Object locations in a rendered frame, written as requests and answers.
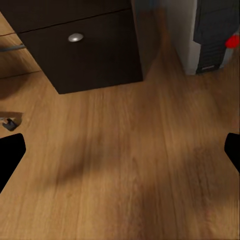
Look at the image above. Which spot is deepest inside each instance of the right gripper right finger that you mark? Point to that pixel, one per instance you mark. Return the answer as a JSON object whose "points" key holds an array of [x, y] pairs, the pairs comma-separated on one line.
{"points": [[232, 149]]}

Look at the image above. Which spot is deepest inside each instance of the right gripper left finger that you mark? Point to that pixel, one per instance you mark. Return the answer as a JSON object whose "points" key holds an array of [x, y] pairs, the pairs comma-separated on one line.
{"points": [[12, 150]]}

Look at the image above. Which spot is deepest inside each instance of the swivel chair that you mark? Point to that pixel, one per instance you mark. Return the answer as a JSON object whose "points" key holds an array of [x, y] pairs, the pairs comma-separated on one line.
{"points": [[7, 123]]}

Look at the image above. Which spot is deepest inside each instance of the desktop computer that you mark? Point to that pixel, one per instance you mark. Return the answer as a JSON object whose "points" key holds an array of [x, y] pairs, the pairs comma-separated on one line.
{"points": [[203, 32]]}

